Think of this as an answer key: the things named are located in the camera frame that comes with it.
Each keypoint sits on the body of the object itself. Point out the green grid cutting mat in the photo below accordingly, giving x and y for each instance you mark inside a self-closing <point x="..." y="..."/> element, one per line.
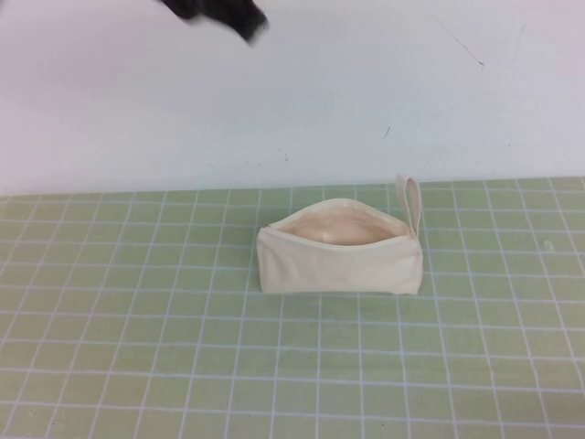
<point x="137" y="320"/>

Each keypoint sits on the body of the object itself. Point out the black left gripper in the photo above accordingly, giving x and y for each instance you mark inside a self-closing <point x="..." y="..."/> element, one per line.
<point x="215" y="10"/>

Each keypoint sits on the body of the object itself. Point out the cream canvas pencil case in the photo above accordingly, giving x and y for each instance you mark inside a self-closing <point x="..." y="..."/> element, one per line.
<point x="338" y="270"/>

